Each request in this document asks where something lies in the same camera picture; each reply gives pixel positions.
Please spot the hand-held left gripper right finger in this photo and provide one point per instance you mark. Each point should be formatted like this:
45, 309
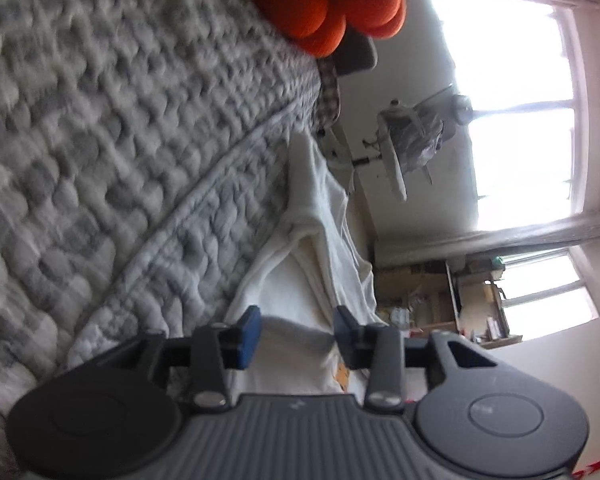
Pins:
344, 331

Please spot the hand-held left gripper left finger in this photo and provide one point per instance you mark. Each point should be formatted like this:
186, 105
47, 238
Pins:
250, 335

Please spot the white bear print shirt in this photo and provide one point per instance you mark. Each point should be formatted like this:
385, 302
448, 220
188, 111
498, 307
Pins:
290, 300

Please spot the wooden shelf with boxes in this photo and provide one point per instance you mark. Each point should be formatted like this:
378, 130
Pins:
430, 300

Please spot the grey curtain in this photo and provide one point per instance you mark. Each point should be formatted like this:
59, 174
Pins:
480, 242

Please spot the white office chair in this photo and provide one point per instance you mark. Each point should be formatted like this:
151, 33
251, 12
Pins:
395, 160

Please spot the grey backpack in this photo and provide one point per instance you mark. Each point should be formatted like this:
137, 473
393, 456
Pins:
422, 140

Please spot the grey checked quilted blanket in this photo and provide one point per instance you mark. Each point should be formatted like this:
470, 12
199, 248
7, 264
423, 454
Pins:
130, 135

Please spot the grey sofa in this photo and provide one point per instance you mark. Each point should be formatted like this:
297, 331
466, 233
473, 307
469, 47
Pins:
360, 55

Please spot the orange pumpkin cushion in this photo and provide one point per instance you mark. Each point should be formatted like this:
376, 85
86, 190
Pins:
330, 0

